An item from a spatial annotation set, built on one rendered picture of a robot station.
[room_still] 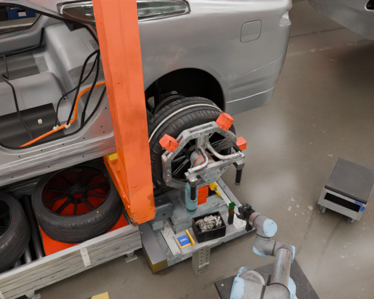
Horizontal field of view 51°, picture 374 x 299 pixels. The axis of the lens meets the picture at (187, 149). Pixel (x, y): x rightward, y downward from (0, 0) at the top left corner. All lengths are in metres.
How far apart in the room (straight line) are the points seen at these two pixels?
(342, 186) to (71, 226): 2.13
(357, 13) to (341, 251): 2.44
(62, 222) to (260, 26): 1.96
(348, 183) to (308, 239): 0.56
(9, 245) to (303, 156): 2.76
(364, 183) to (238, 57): 1.48
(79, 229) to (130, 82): 1.30
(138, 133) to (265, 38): 1.30
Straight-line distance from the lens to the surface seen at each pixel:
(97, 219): 2.91
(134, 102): 2.09
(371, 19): 4.57
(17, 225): 3.02
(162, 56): 2.65
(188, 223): 3.24
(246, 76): 3.12
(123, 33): 1.88
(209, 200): 3.29
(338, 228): 3.63
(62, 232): 2.98
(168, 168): 2.60
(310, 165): 4.06
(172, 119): 2.57
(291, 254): 2.39
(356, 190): 3.48
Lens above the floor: 2.75
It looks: 43 degrees down
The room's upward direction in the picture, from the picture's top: straight up
